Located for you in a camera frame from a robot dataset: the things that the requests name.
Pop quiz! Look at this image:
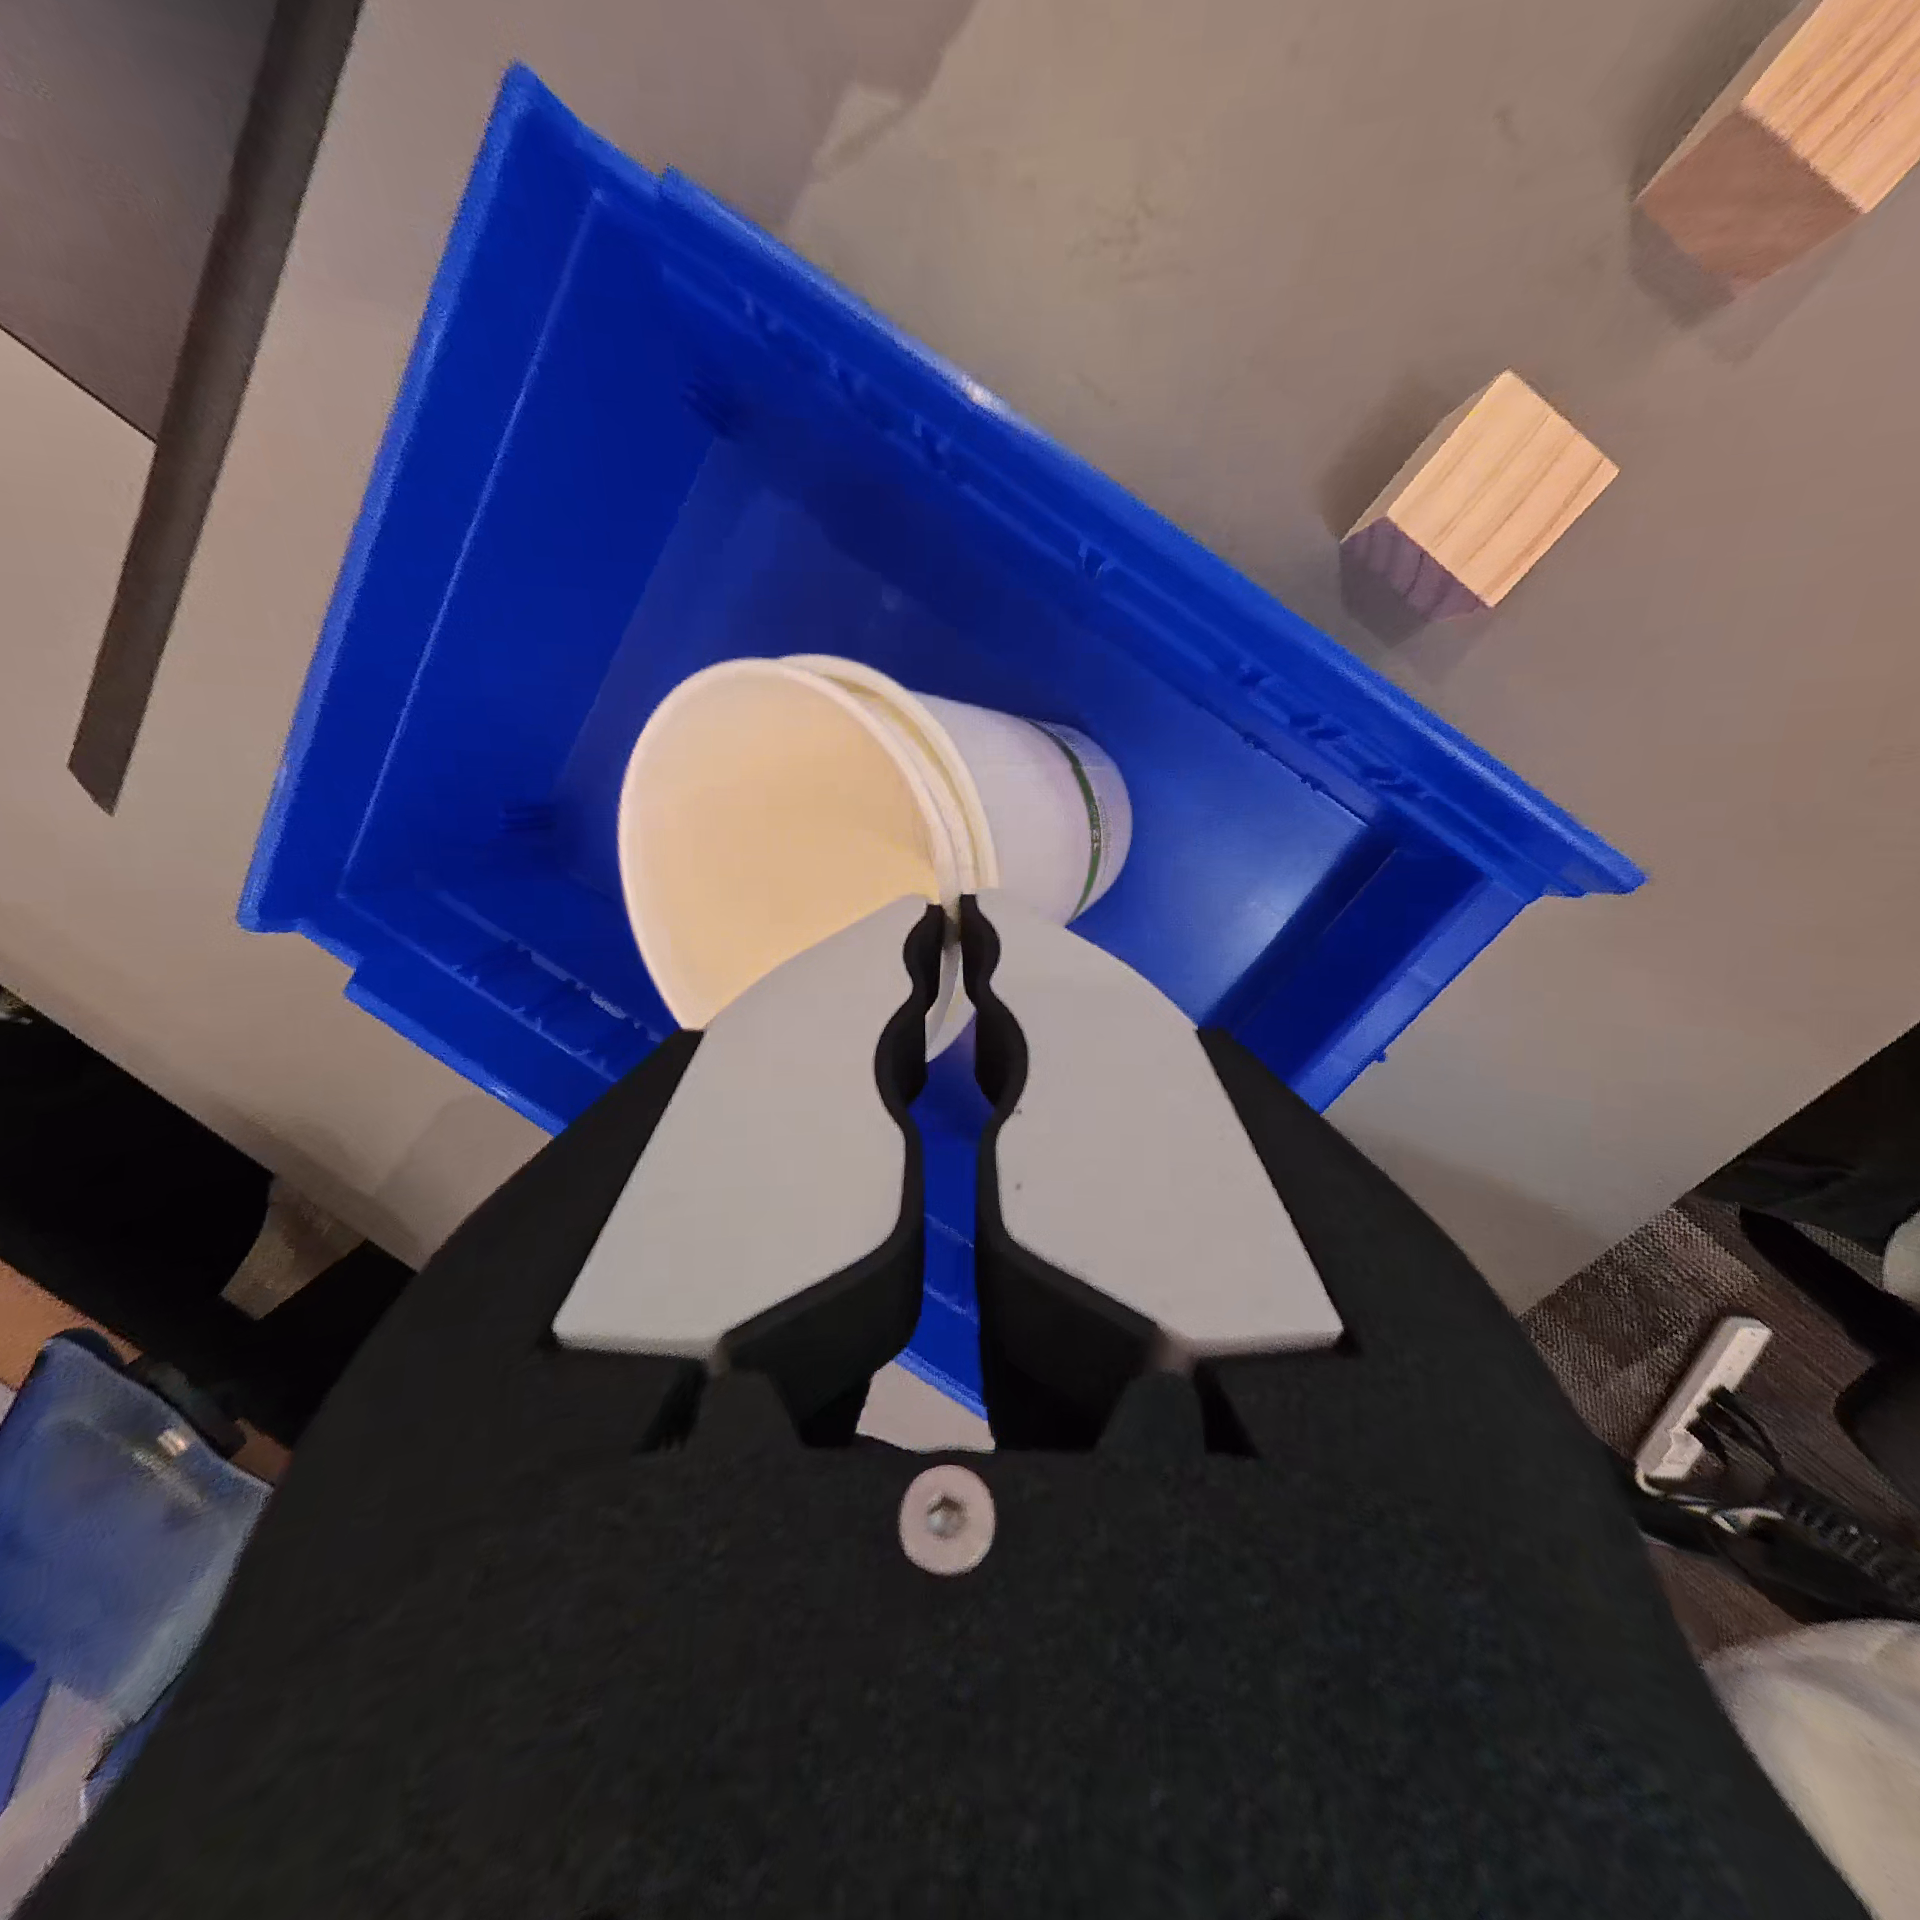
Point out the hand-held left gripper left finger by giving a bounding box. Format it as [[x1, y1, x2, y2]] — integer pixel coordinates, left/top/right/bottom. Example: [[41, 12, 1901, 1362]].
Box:
[[550, 895, 952, 1453]]

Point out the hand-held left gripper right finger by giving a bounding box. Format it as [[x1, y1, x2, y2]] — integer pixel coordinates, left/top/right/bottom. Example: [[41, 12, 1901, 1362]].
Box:
[[956, 895, 1346, 1453]]

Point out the white paper cup green band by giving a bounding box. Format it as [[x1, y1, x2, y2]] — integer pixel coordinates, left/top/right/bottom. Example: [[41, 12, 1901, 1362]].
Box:
[[803, 656, 980, 910], [817, 651, 1135, 925], [617, 657, 967, 1059]]

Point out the blue plastic bin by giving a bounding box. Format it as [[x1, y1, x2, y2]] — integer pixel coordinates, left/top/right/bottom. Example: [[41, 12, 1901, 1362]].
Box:
[[237, 58, 1649, 1416]]

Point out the white power strip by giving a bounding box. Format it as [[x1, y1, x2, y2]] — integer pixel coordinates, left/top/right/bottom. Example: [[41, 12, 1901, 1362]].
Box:
[[1631, 1316, 1776, 1480]]

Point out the blue translucent bag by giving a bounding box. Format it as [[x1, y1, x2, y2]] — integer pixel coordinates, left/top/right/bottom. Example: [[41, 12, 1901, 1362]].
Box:
[[0, 1332, 277, 1800]]

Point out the light wooden cube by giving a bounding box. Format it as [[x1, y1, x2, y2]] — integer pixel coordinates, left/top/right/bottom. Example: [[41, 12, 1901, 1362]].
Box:
[[1339, 369, 1622, 637], [1636, 0, 1920, 294]]

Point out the person's cream garment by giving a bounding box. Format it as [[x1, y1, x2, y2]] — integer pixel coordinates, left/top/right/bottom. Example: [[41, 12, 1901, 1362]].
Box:
[[1701, 1617, 1920, 1920]]

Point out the black power cable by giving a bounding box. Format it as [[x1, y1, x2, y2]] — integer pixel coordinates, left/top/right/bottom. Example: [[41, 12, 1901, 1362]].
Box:
[[1636, 1388, 1920, 1623]]

